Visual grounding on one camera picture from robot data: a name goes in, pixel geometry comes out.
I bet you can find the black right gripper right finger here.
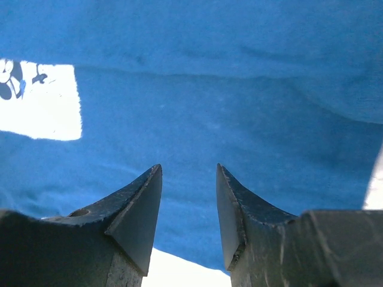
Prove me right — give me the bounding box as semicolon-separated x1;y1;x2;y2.
216;165;382;286

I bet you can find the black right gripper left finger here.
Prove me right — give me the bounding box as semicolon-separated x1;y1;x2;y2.
1;165;162;286

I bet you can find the dark blue printed t-shirt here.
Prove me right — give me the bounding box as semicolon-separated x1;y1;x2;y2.
1;1;382;269

